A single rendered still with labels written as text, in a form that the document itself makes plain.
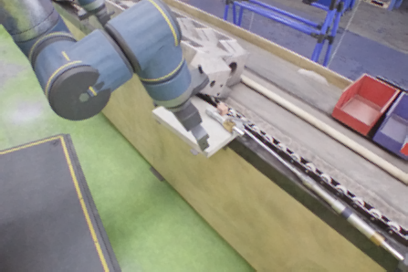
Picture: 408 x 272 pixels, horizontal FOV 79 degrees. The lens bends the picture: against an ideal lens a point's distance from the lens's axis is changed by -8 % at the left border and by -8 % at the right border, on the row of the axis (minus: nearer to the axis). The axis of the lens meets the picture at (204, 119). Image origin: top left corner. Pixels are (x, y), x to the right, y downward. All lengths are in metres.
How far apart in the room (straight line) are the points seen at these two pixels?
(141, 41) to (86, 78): 0.11
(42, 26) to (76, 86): 0.17
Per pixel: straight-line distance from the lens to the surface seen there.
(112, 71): 0.47
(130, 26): 0.48
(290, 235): 1.15
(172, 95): 0.57
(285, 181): 0.98
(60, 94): 0.46
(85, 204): 1.35
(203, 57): 1.05
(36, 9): 0.58
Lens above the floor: 1.45
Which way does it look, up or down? 39 degrees down
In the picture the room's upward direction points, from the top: 9 degrees clockwise
